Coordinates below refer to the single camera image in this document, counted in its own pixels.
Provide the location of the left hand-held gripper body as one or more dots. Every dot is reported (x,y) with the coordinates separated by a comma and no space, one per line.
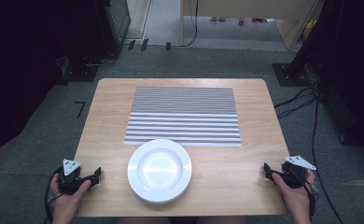
(68,179)

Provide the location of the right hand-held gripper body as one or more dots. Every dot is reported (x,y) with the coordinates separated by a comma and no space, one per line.
(295,174)

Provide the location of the person's left hand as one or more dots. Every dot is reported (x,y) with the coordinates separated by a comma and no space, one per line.
(67,201)

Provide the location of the person's right hand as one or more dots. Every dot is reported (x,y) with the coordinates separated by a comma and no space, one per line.
(295,199)

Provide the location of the white round plate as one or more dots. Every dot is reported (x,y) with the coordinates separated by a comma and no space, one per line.
(159,171)

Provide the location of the black angled tape mark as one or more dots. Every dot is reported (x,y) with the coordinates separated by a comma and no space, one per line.
(82,107)

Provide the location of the black stand base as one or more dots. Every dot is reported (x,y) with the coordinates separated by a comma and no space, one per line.
(287,74)
(77,73)

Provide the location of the grey striped placemat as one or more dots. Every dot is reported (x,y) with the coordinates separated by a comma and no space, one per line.
(183,115)

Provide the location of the dark curtain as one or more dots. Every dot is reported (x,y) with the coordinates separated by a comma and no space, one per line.
(24,62)
(354,62)

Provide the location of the black tape strip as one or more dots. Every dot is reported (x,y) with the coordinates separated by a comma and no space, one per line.
(168,46)
(131,45)
(144,44)

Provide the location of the red shoes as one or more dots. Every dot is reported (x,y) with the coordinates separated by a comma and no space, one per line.
(248,20)

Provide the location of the black cabinet with glass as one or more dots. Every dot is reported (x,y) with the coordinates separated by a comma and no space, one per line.
(114,21)

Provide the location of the white shoes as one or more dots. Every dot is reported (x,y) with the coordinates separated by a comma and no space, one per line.
(217,19)

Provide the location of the light wooden desk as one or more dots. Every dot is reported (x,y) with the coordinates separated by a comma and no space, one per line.
(248,6)

